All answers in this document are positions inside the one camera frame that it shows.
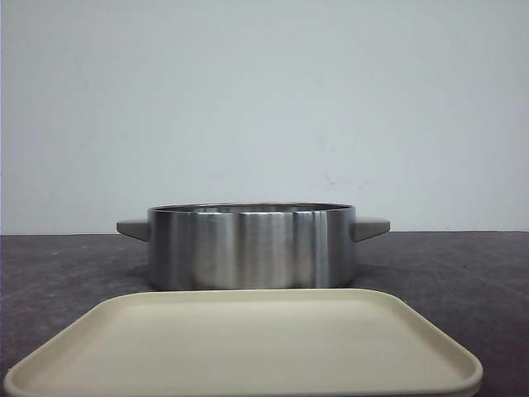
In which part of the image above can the cream rectangular tray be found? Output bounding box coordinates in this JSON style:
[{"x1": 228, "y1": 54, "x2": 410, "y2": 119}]
[{"x1": 4, "y1": 289, "x2": 484, "y2": 396}]

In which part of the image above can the stainless steel steamer pot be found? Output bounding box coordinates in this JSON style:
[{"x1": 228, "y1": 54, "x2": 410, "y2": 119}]
[{"x1": 117, "y1": 203, "x2": 390, "y2": 290}]

